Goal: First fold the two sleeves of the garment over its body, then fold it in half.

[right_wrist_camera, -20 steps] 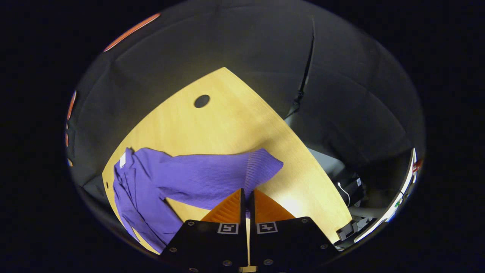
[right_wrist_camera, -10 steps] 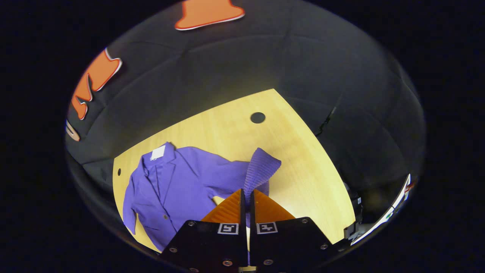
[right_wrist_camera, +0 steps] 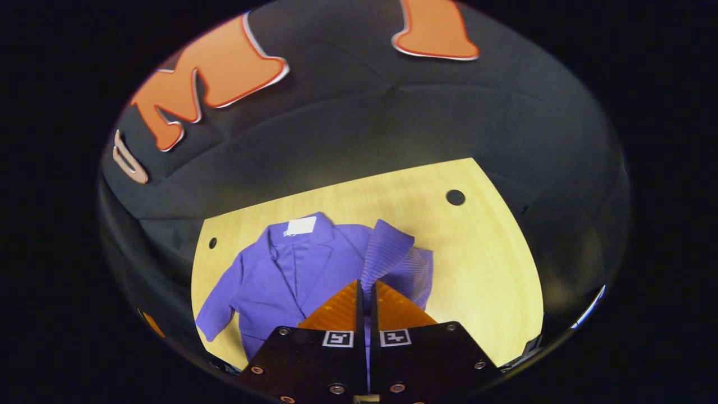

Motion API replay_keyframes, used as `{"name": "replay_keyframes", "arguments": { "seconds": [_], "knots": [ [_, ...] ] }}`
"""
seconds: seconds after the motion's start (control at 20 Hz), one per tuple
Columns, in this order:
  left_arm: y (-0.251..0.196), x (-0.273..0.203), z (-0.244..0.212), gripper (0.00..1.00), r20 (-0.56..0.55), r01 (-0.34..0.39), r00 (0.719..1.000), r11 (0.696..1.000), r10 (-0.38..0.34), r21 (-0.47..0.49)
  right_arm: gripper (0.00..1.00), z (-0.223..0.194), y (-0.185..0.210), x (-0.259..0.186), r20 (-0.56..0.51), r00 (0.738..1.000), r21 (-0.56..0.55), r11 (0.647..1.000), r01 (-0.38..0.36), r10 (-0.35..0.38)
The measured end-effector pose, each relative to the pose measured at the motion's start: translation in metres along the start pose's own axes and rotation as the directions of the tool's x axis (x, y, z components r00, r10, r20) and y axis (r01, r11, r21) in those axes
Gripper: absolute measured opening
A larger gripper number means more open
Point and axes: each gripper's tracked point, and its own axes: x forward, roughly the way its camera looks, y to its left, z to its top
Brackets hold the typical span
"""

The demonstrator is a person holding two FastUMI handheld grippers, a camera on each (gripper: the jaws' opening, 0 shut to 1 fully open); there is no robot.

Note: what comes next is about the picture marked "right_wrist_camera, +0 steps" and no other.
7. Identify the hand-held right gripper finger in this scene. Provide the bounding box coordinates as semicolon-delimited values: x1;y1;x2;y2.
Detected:
236;279;369;404
369;279;503;404

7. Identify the purple jacket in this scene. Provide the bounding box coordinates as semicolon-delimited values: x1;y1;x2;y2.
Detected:
195;212;435;362

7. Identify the black backdrop cloth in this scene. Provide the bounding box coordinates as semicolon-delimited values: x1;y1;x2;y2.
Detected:
95;0;632;371

